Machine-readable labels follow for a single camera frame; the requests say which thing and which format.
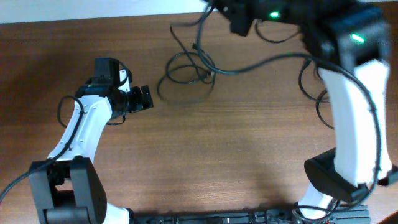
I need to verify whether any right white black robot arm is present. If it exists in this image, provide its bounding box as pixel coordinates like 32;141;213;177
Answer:
211;1;397;222

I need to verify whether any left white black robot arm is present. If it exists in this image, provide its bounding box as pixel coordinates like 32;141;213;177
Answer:
29;58;154;223

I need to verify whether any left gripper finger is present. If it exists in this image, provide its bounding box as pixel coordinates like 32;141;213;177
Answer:
141;85;154;109
130;86;144;113

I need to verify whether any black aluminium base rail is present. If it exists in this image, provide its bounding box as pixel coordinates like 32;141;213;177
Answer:
132;205;371;224

